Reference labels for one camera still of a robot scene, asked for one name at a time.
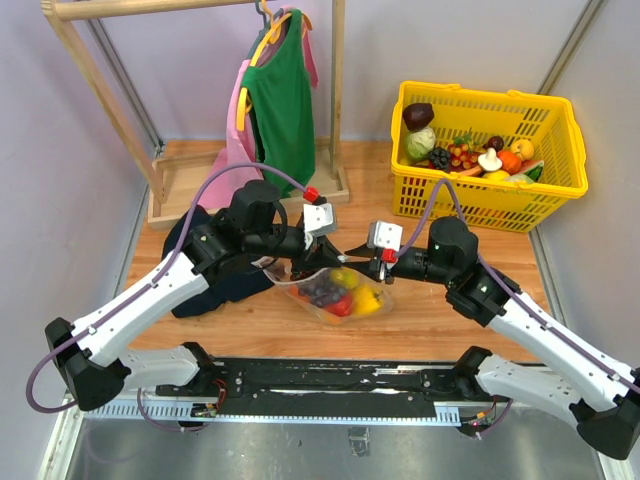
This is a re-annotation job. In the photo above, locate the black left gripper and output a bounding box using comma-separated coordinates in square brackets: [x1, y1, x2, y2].
[247, 224, 344, 278]

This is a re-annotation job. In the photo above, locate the dark purple round fruit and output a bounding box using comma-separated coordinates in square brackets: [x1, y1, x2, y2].
[402, 103, 435, 132]

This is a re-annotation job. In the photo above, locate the yellow clothes hanger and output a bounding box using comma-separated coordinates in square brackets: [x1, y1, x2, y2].
[236, 11, 313, 132]

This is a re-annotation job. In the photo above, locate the dark navy cloth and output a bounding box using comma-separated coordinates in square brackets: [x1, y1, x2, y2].
[160, 204, 281, 319]

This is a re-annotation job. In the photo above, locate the pink shirt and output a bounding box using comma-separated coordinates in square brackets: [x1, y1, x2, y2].
[198, 5, 318, 209]

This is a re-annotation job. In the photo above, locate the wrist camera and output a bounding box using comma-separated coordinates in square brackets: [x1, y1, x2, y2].
[366, 221, 403, 263]
[303, 187, 338, 237]

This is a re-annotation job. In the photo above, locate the purple grape bunch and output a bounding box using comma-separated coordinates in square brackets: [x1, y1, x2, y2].
[297, 280, 347, 308]

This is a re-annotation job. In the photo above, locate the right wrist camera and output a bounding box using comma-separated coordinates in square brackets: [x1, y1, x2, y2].
[366, 221, 403, 263]

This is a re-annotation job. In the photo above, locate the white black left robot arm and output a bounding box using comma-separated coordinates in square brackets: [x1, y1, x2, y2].
[45, 180, 341, 412]

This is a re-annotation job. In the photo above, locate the green tank top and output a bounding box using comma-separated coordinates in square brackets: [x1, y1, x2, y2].
[241, 9, 316, 186]

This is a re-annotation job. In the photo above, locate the yellow bell pepper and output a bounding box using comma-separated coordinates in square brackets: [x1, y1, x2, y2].
[352, 284, 385, 316]
[329, 268, 360, 290]

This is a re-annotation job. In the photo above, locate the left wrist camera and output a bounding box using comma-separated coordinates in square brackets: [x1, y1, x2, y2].
[303, 187, 338, 237]

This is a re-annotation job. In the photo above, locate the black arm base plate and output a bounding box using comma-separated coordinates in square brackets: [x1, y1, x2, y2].
[155, 357, 493, 419]

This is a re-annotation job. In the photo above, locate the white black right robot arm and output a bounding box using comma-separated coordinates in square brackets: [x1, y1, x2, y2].
[347, 217, 639, 460]

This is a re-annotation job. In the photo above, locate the green cabbage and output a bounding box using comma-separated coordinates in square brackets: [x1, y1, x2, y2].
[405, 127, 436, 162]

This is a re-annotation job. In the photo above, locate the clear dotted zip top bag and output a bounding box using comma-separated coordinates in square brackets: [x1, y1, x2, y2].
[253, 257, 393, 325]

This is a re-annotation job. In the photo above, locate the yellow peach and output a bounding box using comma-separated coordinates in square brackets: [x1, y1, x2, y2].
[510, 139, 535, 161]

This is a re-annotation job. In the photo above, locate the watermelon slice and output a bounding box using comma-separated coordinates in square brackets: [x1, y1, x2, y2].
[517, 160, 545, 183]

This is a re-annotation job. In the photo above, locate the yellow plastic basket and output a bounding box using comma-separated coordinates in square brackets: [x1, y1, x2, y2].
[391, 81, 588, 233]

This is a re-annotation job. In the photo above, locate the white mushroom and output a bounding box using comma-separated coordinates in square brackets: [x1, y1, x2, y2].
[477, 147, 502, 173]

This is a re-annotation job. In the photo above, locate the wooden clothes rack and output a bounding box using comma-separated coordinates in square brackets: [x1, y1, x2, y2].
[41, 1, 351, 230]

